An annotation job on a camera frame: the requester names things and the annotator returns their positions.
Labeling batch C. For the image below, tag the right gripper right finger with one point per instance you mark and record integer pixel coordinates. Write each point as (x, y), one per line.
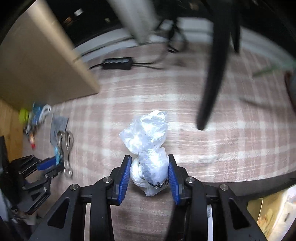
(177, 176)

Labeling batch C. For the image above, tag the metal scissors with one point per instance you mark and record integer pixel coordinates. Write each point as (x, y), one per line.
(65, 142)

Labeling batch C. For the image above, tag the red small toy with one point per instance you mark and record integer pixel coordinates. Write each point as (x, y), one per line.
(32, 141)

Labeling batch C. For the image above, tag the yellow flower box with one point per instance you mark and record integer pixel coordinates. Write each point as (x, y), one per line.
(267, 211)

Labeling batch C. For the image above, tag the black storage bin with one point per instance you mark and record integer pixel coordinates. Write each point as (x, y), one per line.
(263, 187)

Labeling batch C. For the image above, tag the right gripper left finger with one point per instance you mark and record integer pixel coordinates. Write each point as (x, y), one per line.
(120, 177)

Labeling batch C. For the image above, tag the black tripod stand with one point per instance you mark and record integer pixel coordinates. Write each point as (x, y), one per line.
(226, 30)

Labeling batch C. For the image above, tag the black power strip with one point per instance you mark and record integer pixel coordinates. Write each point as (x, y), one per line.
(124, 63)

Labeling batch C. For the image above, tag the tan cabinet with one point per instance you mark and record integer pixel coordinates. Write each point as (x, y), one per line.
(38, 61)

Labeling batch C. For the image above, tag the yellow green cup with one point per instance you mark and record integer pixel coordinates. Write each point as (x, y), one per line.
(24, 116)

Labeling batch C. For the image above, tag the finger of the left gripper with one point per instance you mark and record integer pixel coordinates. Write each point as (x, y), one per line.
(49, 163)

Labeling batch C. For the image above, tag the clear bag with white ball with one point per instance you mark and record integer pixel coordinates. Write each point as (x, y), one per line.
(144, 137)

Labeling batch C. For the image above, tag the grey pouch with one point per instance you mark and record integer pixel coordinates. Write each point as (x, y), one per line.
(58, 123)

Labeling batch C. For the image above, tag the wooden board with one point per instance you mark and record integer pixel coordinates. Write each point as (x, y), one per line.
(12, 130)

